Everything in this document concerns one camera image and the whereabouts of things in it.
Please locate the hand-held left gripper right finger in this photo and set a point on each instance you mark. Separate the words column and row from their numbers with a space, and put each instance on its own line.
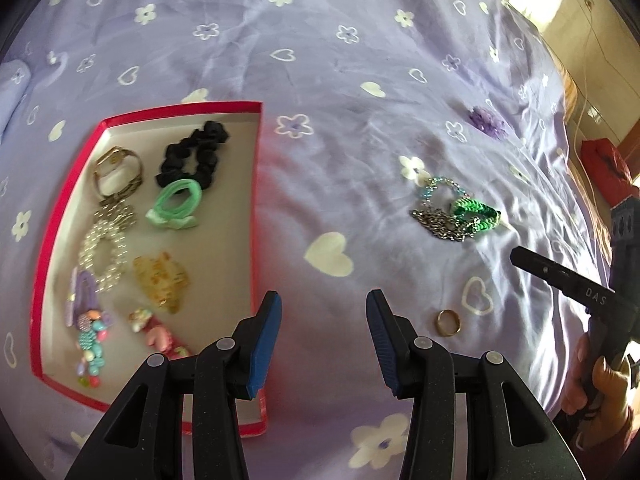
column 382, row 347

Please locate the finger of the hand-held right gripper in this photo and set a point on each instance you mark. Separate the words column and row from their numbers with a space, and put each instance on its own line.
column 565, row 280

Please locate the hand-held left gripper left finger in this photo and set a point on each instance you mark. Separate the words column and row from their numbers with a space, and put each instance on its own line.
column 263, row 347

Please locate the pink hair clip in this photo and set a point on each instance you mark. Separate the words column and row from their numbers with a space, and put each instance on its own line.
column 157, row 335

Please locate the red cardboard box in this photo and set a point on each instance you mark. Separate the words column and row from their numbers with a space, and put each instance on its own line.
column 225, row 240

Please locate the yellow hair claw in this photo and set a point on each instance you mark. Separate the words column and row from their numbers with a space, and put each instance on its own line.
column 162, row 280

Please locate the purple beaded hair clip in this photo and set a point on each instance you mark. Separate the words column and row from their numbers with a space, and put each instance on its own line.
column 85, row 305

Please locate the black scrunchie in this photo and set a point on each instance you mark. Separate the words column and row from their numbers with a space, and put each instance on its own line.
column 172, row 160

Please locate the gold wristwatch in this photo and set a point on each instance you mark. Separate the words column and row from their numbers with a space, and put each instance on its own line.
column 117, row 160

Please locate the person's right hand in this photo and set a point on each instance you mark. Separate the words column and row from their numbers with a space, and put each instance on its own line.
column 607, row 385

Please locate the red bag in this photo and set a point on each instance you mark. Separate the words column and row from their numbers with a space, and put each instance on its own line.
column 607, row 170

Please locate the purple flower hair accessory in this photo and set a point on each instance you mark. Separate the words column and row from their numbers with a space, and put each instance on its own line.
column 487, row 121

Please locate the purple floral bedsheet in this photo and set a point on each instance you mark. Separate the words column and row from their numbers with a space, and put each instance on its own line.
column 350, row 85

